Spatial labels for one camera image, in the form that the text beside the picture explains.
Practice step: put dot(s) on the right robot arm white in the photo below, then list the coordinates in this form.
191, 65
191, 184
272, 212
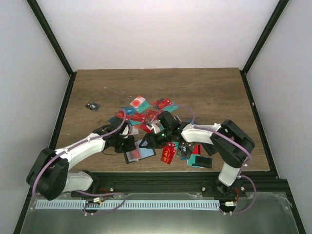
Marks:
232, 143

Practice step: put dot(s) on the red vip card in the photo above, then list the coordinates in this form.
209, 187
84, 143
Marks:
133, 155
168, 153

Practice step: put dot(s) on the teal card top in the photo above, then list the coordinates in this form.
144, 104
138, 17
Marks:
143, 107

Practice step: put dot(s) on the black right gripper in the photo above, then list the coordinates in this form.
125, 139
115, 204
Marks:
149, 136

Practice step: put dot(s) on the blue card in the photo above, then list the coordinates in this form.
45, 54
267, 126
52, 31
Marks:
129, 110

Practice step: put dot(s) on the black VIP card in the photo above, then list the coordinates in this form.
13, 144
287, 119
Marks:
92, 106

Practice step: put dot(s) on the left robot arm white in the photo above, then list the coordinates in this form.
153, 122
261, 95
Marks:
50, 176

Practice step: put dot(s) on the black frame post right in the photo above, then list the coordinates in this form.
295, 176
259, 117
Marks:
277, 12

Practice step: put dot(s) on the light blue slotted cable duct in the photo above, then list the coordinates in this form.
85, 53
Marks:
211, 205

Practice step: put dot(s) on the black front rail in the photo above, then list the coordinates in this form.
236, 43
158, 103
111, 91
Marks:
204, 183

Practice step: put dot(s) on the black frame post left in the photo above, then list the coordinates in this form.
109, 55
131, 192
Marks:
36, 9

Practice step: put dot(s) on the black frame post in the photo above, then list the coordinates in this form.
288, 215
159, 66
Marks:
277, 12
36, 9

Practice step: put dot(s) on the black leather card holder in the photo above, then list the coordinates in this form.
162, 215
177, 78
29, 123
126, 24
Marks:
144, 152

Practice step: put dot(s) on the teal card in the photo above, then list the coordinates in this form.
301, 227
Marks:
171, 108
143, 107

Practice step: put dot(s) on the black box on cards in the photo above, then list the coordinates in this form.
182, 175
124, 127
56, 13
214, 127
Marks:
204, 162

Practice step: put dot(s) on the white card red circle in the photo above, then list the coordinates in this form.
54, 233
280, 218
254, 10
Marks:
137, 101

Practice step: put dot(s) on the teal card right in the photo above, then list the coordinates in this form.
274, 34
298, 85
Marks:
171, 108

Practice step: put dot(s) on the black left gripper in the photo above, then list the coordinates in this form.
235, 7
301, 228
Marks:
131, 146

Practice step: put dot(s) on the red VIP card bottom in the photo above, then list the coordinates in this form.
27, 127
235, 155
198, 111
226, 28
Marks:
168, 153

